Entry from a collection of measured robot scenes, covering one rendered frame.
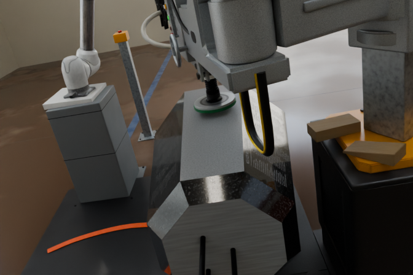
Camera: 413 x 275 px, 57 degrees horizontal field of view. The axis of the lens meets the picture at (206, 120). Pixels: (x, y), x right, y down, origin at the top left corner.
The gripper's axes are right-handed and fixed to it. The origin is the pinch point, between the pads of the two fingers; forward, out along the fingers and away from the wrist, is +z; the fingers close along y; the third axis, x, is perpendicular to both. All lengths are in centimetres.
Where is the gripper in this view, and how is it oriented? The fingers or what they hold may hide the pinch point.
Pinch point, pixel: (164, 23)
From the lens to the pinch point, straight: 275.2
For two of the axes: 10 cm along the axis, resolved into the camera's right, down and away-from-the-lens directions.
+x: 8.4, -4.3, 3.3
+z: 0.8, 7.0, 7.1
